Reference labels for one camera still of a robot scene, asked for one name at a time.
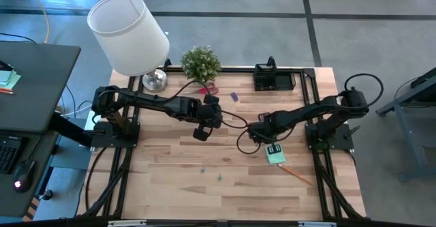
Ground orange black hazard tape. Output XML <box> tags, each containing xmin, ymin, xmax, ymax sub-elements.
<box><xmin>22</xmin><ymin>196</ymin><xmax>41</xmax><ymax>223</ymax></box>

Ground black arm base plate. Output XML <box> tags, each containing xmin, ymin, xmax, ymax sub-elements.
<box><xmin>89</xmin><ymin>120</ymin><xmax>141</xmax><ymax>149</ymax></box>
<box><xmin>305</xmin><ymin>122</ymin><xmax>356</xmax><ymax>152</ymax></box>

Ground black keyboard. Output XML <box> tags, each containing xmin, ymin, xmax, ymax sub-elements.
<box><xmin>0</xmin><ymin>136</ymin><xmax>23</xmax><ymax>175</ymax></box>

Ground green paper notes stack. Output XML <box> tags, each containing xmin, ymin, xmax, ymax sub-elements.
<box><xmin>0</xmin><ymin>69</ymin><xmax>22</xmax><ymax>91</ymax></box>

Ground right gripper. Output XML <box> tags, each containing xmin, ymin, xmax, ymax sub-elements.
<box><xmin>247</xmin><ymin>112</ymin><xmax>284</xmax><ymax>156</ymax></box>

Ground black mesh desk organizer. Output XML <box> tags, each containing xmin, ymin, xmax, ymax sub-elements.
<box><xmin>253</xmin><ymin>62</ymin><xmax>297</xmax><ymax>92</ymax></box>

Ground white metal bracket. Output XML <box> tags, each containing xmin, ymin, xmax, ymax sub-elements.
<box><xmin>107</xmin><ymin>220</ymin><xmax>147</xmax><ymax>227</ymax></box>
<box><xmin>298</xmin><ymin>221</ymin><xmax>337</xmax><ymax>227</ymax></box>

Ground white shade silver table lamp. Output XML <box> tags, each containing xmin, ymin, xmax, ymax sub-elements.
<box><xmin>87</xmin><ymin>0</ymin><xmax>171</xmax><ymax>92</ymax></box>

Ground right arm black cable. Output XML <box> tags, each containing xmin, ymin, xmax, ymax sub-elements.
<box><xmin>236</xmin><ymin>72</ymin><xmax>385</xmax><ymax>155</ymax></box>

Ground black computer mouse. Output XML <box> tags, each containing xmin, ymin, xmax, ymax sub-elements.
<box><xmin>12</xmin><ymin>158</ymin><xmax>36</xmax><ymax>194</ymax></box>

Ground red handled scissors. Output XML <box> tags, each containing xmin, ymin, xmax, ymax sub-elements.
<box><xmin>189</xmin><ymin>82</ymin><xmax>220</xmax><ymax>96</ymax></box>

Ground green potted plant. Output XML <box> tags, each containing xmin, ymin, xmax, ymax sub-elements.
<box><xmin>179</xmin><ymin>45</ymin><xmax>223</xmax><ymax>85</ymax></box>

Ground orange floor cable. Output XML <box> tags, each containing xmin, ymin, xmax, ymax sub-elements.
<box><xmin>22</xmin><ymin>0</ymin><xmax>50</xmax><ymax>44</ymax></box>

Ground green sticky note pad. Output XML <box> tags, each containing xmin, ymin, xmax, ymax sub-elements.
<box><xmin>265</xmin><ymin>144</ymin><xmax>287</xmax><ymax>166</ymax></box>

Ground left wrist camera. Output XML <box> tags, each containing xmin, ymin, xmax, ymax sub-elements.
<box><xmin>192</xmin><ymin>123</ymin><xmax>212</xmax><ymax>142</ymax></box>

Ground orange pencil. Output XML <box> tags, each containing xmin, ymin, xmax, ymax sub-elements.
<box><xmin>277</xmin><ymin>164</ymin><xmax>314</xmax><ymax>187</ymax></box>

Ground black side desk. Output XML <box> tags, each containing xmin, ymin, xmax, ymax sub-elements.
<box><xmin>0</xmin><ymin>41</ymin><xmax>82</xmax><ymax>218</ymax></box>

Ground black aluminium table frame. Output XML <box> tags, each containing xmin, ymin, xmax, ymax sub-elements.
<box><xmin>76</xmin><ymin>59</ymin><xmax>367</xmax><ymax>221</ymax></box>

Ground grey metal cart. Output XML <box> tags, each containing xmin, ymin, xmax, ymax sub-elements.
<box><xmin>375</xmin><ymin>66</ymin><xmax>436</xmax><ymax>183</ymax></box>

